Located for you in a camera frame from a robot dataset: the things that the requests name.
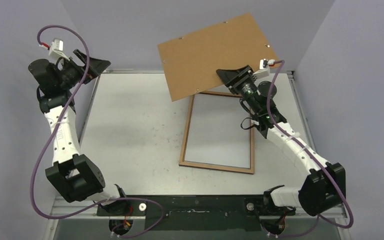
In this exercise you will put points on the brown backing board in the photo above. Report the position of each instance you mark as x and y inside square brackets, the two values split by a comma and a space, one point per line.
[190, 61]

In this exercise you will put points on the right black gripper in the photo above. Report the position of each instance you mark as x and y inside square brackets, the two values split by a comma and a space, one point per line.
[241, 78]

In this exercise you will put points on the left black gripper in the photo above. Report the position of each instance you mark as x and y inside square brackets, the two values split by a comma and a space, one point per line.
[95, 67]

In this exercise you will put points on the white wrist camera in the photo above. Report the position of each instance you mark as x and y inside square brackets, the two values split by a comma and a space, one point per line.
[265, 64]
[56, 49]

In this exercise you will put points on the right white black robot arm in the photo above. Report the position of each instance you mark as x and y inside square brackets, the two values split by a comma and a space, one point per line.
[324, 185]

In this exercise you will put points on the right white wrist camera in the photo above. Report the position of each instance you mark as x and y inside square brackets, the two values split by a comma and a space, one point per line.
[265, 64]

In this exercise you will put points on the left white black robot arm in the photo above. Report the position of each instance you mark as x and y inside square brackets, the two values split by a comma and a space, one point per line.
[75, 177]

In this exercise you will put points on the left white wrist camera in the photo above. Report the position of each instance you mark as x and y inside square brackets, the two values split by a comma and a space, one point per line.
[56, 49]

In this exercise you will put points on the aluminium front rail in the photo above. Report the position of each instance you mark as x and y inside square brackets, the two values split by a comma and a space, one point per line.
[61, 208]

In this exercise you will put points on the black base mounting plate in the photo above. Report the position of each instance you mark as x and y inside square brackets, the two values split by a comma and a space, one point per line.
[249, 213]

